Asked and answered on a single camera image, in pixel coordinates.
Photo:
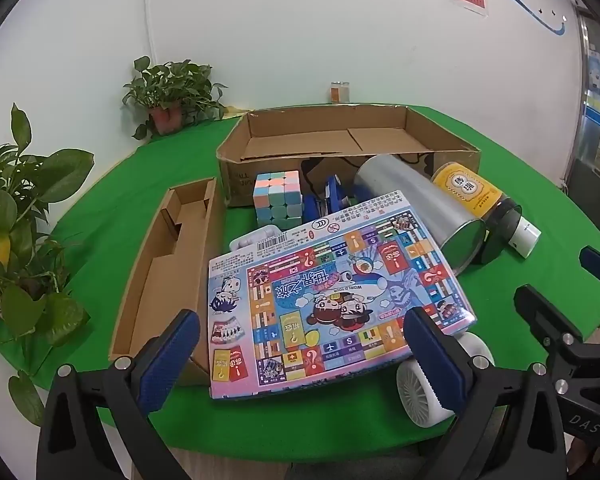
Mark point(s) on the yellow label jar black lid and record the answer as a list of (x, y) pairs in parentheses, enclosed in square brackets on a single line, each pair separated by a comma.
[(467, 187)]

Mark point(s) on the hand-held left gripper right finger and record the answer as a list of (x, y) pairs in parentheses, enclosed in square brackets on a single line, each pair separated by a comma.
[(435, 355)]

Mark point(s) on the pastel puzzle cube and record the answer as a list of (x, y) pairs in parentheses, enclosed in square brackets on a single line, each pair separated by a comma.
[(275, 195)]

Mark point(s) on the large cardboard box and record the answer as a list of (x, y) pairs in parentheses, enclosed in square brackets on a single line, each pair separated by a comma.
[(300, 146)]

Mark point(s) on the silver metal can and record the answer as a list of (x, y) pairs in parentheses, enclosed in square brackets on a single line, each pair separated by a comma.
[(410, 195)]

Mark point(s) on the white blue plastic package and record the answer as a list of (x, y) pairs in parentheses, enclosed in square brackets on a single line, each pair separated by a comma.
[(245, 242)]

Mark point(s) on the narrow cardboard box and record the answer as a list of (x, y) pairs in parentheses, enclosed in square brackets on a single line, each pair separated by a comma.
[(145, 300)]

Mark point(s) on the large leafy green plant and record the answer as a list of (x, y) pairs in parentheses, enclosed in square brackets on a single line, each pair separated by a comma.
[(10, 205)]

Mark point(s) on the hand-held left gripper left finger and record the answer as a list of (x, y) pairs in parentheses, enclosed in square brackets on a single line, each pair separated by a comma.
[(172, 355)]

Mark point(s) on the small potted green plant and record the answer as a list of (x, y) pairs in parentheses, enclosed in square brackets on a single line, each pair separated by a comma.
[(175, 85)]

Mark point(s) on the colourful packet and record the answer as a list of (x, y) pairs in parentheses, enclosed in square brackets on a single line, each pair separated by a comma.
[(330, 300)]

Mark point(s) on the small glass jar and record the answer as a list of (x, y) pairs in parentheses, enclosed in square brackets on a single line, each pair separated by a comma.
[(339, 92)]

